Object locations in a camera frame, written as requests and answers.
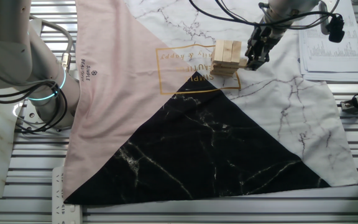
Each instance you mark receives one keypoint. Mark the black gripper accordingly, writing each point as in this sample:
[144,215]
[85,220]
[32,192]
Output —
[263,40]

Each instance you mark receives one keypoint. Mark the pink black marble tablecloth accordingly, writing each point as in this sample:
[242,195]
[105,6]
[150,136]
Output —
[197,140]

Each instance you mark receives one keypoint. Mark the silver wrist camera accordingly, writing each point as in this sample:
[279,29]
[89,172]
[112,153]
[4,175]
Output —
[323,21]

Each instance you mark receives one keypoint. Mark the white power strip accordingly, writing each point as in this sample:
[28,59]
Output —
[67,214]

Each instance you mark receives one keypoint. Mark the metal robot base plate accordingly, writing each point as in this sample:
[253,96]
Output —
[31,115]

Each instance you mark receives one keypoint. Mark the stacked wooden jenga blocks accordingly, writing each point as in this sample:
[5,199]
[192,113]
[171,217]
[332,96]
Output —
[224,70]

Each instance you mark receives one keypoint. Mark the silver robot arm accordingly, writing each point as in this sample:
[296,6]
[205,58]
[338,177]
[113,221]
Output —
[5,46]

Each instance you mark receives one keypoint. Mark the black foam microphone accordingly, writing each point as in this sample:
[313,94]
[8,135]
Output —
[336,31]

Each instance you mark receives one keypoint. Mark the printed paper stack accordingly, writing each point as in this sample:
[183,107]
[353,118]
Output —
[331,59]

